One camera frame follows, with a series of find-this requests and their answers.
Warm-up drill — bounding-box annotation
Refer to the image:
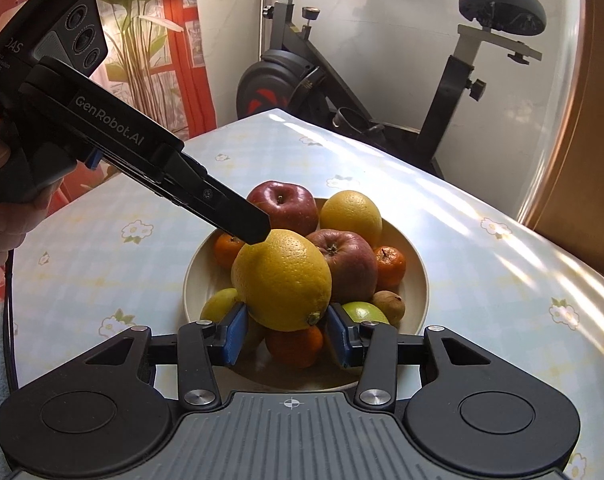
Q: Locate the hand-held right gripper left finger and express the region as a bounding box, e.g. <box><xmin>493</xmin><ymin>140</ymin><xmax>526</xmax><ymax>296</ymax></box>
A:
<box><xmin>84</xmin><ymin>301</ymin><xmax>249</xmax><ymax>411</ymax></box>

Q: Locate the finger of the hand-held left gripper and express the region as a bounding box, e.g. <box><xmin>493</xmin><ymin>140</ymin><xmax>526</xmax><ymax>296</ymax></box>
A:
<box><xmin>152</xmin><ymin>142</ymin><xmax>271</xmax><ymax>246</ymax></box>

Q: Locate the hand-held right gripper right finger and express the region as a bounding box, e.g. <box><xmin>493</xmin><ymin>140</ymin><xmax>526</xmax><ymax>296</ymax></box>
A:
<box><xmin>327</xmin><ymin>302</ymin><xmax>492</xmax><ymax>411</ymax></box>

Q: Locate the green lime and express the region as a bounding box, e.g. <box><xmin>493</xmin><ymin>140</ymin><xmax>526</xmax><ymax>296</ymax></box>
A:
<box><xmin>342</xmin><ymin>301</ymin><xmax>390</xmax><ymax>326</ymax></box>

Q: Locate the small tangerine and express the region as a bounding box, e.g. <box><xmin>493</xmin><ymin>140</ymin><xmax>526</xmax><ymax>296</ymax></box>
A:
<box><xmin>265</xmin><ymin>325</ymin><xmax>324</xmax><ymax>368</ymax></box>
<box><xmin>213</xmin><ymin>232</ymin><xmax>247</xmax><ymax>271</ymax></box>
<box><xmin>373</xmin><ymin>246</ymin><xmax>407</xmax><ymax>287</ymax></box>

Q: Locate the yellow orange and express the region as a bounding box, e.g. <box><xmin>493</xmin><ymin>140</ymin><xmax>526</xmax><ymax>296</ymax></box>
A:
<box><xmin>231</xmin><ymin>229</ymin><xmax>333</xmax><ymax>332</ymax></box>

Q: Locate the dark red apple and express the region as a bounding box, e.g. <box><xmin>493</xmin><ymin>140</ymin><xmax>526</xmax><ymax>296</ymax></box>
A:
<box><xmin>306</xmin><ymin>229</ymin><xmax>379</xmax><ymax>306</ymax></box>

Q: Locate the cream round plate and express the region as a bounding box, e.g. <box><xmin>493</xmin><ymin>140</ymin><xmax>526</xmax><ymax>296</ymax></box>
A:
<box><xmin>183</xmin><ymin>197</ymin><xmax>430</xmax><ymax>392</ymax></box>

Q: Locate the yellow lemon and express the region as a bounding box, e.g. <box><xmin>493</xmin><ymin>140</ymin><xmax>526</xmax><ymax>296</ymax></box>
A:
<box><xmin>320</xmin><ymin>190</ymin><xmax>384</xmax><ymax>248</ymax></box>

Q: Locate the person's left hand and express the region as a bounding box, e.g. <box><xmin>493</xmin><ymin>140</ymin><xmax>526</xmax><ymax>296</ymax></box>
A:
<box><xmin>0</xmin><ymin>127</ymin><xmax>57</xmax><ymax>271</ymax></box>

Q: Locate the green potted plant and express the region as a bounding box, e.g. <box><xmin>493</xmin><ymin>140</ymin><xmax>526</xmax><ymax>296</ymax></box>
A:
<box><xmin>74</xmin><ymin>0</ymin><xmax>185</xmax><ymax>133</ymax></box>

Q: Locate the black exercise bike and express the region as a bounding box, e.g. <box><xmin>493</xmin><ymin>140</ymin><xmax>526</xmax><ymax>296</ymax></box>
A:
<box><xmin>234</xmin><ymin>0</ymin><xmax>547</xmax><ymax>181</ymax></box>

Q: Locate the metal pipe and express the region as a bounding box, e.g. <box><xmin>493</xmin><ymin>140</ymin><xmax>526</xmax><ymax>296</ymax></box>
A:
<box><xmin>258</xmin><ymin>0</ymin><xmax>269</xmax><ymax>56</ymax></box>

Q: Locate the wooden door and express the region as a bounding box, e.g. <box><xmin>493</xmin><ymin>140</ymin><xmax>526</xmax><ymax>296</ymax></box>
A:
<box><xmin>519</xmin><ymin>0</ymin><xmax>604</xmax><ymax>286</ymax></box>

